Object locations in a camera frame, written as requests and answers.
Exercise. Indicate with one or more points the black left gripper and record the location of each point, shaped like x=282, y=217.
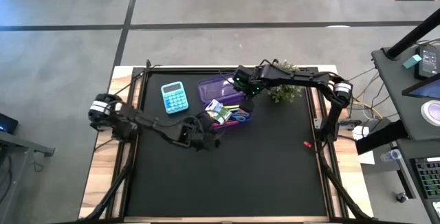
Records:
x=204, y=138

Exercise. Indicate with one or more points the teal calculator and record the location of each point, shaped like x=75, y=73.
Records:
x=174, y=98

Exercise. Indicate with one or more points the white green crayon box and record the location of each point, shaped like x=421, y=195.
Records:
x=220, y=112

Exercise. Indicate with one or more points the white paper sheet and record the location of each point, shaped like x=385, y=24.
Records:
x=366, y=157

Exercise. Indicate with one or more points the black keyboard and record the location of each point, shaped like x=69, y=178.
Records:
x=429, y=177

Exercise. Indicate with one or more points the purple plastic pencil box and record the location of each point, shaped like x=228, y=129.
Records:
x=216, y=90

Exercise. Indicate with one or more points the dark screen device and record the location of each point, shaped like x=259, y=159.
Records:
x=7, y=124

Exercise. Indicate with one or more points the black metal table frame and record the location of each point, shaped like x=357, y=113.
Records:
x=172, y=69

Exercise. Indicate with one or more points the tablet screen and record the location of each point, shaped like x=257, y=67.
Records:
x=428, y=90

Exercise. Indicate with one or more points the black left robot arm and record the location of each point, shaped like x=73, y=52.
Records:
x=148, y=122

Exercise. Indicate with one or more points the small red piece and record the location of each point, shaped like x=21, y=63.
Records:
x=307, y=144

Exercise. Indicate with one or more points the small teal box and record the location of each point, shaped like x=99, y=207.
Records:
x=412, y=61

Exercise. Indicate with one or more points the dark grey side desk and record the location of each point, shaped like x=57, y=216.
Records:
x=395, y=90

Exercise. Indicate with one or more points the black pole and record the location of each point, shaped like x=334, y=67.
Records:
x=412, y=35

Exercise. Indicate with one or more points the green potted plant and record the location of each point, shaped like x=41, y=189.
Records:
x=285, y=93

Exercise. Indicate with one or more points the yellow highlighter pen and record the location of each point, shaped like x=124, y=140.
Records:
x=233, y=107

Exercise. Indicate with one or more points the white round disc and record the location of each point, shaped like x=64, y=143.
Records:
x=432, y=112

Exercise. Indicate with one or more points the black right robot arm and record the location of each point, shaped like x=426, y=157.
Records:
x=309, y=78

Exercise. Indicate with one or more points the black power adapter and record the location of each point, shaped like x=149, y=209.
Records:
x=428, y=62

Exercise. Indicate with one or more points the clear water bottle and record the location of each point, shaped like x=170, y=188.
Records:
x=390, y=155

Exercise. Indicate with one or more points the grey metal desk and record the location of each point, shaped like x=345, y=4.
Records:
x=20, y=145

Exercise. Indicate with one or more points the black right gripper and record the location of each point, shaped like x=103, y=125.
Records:
x=249, y=79

